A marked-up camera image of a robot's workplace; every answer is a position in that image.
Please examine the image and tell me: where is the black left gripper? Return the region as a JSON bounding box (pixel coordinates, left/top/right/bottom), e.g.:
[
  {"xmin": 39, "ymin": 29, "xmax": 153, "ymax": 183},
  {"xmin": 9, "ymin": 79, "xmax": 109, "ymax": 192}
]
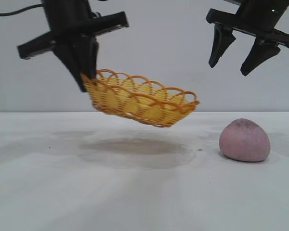
[{"xmin": 16, "ymin": 0, "xmax": 130, "ymax": 93}]

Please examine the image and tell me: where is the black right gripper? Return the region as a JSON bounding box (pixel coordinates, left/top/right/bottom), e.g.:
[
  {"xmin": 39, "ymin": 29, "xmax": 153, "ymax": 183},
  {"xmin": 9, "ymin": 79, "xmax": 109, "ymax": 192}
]
[{"xmin": 205, "ymin": 0, "xmax": 289, "ymax": 77}]

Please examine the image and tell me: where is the yellow woven wicker basket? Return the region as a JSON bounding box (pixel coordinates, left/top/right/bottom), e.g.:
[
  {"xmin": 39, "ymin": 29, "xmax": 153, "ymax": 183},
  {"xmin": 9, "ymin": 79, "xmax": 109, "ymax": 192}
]
[{"xmin": 80, "ymin": 69, "xmax": 201, "ymax": 128}]

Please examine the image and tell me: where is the pink peach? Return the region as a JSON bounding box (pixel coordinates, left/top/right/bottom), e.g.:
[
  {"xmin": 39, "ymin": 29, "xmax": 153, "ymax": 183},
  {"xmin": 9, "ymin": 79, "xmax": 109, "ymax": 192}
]
[{"xmin": 218, "ymin": 117, "xmax": 272, "ymax": 163}]

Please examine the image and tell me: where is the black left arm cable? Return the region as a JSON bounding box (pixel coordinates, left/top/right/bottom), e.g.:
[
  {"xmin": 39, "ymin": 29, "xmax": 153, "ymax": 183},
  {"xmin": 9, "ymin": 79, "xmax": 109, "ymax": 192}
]
[{"xmin": 0, "ymin": 2, "xmax": 44, "ymax": 16}]

